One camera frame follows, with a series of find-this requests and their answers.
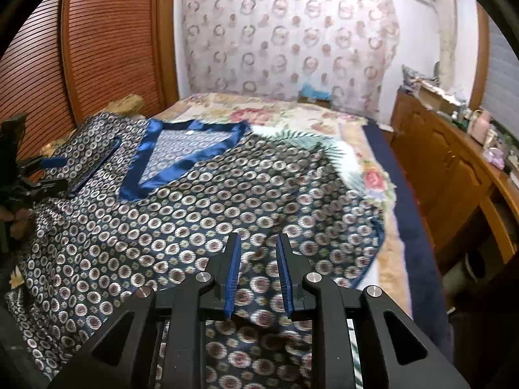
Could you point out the cardboard box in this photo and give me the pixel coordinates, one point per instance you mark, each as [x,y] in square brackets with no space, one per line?
[438,98]

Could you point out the palm leaf print bed sheet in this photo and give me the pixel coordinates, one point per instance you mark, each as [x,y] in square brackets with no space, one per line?
[324,150]

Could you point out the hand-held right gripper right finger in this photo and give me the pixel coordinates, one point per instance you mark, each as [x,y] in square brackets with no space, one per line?
[286,281]

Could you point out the sheer circle-patterned curtain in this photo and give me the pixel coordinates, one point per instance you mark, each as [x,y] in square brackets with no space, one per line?
[284,40]

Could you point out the navy patterned satin-trimmed top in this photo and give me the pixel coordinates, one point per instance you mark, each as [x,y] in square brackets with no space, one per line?
[182,210]

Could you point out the grey window shutter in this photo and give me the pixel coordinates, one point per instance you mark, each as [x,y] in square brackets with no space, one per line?
[505,81]

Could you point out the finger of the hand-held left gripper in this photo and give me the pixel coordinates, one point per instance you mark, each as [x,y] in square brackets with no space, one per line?
[44,164]
[40,188]

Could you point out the gold sunflower pillow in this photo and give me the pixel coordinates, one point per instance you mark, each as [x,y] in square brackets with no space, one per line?
[123,104]

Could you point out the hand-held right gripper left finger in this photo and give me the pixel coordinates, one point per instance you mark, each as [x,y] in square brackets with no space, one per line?
[231,279]

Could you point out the floral blanket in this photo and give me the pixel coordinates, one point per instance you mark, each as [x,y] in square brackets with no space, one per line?
[284,109]

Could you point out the cream lace curtain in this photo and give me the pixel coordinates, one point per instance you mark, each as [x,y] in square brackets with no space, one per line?
[440,28]

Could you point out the wooden louvered door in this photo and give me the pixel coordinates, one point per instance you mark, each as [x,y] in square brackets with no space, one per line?
[101,48]

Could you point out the lilac crumpled cloth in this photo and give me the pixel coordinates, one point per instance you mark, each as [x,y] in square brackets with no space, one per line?
[495,158]

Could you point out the wooden cabinet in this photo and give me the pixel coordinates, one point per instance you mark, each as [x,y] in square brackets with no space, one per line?
[446,162]

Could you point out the patterned fabric bag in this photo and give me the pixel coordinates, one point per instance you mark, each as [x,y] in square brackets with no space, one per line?
[417,75]

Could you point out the blue box by wall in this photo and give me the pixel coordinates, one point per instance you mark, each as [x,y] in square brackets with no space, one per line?
[315,90]

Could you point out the navy blanket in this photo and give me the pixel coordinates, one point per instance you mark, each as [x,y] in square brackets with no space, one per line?
[409,219]

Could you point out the wooden window frame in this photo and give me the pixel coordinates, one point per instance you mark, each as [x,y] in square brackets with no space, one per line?
[480,48]

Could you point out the pink jug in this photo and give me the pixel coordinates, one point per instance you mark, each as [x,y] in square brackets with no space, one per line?
[479,126]

